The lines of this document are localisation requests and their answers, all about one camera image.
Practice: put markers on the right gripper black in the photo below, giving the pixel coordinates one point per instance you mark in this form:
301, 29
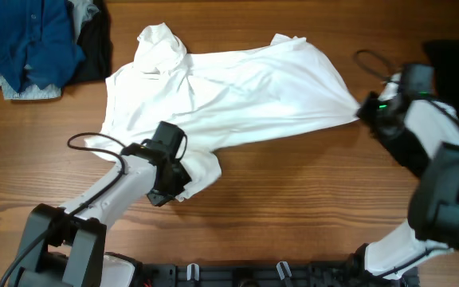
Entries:
365, 113

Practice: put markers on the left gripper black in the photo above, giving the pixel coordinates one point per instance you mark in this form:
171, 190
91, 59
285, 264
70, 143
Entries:
162, 195

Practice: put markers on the white t-shirt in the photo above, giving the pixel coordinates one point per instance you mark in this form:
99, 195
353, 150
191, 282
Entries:
220, 100

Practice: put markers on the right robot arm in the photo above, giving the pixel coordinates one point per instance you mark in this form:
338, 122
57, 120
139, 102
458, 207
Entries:
422, 135

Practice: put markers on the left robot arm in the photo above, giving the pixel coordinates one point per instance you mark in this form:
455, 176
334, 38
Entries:
65, 245

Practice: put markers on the black garment in pile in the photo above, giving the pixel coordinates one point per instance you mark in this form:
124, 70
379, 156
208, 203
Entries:
96, 45

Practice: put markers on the grey garment in pile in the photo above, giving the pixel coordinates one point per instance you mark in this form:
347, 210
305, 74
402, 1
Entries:
82, 12

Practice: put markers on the blue shirt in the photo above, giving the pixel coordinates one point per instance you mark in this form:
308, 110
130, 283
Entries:
37, 43

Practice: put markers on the light patterned garment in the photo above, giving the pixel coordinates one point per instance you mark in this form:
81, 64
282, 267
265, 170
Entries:
32, 92

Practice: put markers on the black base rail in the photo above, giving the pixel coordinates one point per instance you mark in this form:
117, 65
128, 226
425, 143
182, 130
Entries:
282, 274

